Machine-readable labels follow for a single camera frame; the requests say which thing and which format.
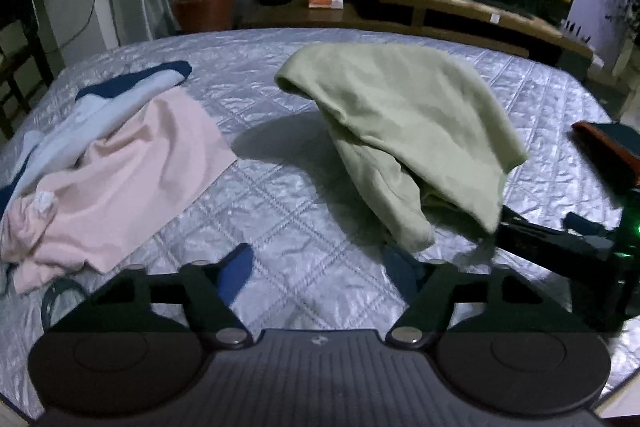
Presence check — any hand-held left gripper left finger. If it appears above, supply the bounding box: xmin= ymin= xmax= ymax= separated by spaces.
xmin=60 ymin=243 xmax=254 ymax=350

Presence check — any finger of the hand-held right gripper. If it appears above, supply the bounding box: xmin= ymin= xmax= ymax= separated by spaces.
xmin=564 ymin=212 xmax=621 ymax=238
xmin=492 ymin=206 xmax=608 ymax=268

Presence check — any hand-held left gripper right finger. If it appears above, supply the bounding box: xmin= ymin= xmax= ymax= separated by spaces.
xmin=384 ymin=245 xmax=596 ymax=350

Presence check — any pink garment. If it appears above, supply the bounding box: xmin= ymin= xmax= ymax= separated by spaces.
xmin=0 ymin=87 xmax=238 ymax=295

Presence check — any light green shirt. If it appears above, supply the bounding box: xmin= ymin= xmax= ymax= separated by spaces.
xmin=275 ymin=43 xmax=530 ymax=253

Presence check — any orange-edged dark zip case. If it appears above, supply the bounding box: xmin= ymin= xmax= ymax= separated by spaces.
xmin=571 ymin=119 xmax=640 ymax=188

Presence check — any silver quilted bedspread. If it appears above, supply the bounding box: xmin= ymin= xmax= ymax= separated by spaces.
xmin=0 ymin=27 xmax=640 ymax=423

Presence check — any navy and pale blue shirt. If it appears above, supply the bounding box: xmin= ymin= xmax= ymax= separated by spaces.
xmin=0 ymin=61 xmax=193 ymax=218

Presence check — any terracotta plant pot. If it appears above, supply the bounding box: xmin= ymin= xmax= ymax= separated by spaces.
xmin=171 ymin=0 xmax=238 ymax=32

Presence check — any dark wooden chair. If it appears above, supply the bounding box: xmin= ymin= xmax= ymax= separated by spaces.
xmin=0 ymin=0 xmax=56 ymax=138

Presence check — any dark strap loop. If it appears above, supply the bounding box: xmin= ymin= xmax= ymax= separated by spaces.
xmin=42 ymin=277 xmax=90 ymax=333

